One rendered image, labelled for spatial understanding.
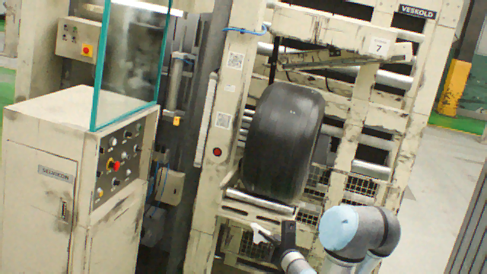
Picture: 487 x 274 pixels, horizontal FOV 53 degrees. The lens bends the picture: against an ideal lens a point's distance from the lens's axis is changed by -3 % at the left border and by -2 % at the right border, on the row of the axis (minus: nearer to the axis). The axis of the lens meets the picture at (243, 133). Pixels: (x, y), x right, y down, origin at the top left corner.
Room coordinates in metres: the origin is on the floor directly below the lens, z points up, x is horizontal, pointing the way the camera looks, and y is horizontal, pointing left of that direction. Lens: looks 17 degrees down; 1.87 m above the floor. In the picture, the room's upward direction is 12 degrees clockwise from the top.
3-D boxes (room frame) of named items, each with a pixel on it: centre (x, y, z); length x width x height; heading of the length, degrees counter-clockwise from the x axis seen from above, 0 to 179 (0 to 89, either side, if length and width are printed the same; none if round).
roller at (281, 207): (2.19, -0.14, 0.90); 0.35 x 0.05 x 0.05; 79
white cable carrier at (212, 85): (2.34, 0.18, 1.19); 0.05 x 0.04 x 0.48; 169
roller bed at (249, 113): (2.74, -0.02, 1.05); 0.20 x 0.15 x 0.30; 79
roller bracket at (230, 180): (2.36, 0.01, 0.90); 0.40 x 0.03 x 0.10; 169
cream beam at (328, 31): (2.60, -0.34, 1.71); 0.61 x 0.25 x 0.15; 79
